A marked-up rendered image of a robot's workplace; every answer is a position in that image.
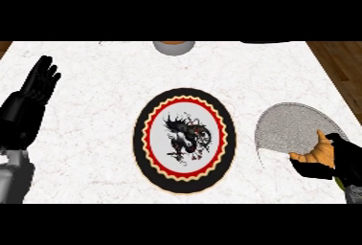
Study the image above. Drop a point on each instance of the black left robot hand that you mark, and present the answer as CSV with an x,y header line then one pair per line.
x,y
28,99

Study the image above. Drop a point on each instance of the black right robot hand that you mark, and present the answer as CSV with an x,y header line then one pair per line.
x,y
346,159

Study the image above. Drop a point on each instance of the grey round placemat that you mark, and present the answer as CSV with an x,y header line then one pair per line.
x,y
291,127

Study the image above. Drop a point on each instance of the grey round bowl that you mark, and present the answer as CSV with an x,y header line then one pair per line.
x,y
173,48

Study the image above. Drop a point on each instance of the orange-brown croissant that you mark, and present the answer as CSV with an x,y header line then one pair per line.
x,y
320,153

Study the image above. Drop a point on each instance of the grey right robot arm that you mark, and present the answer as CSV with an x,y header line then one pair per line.
x,y
354,195

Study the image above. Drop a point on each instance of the black red dragon plate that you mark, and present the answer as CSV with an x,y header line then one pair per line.
x,y
185,140

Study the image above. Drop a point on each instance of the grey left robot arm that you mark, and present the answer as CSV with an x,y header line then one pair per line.
x,y
12,178

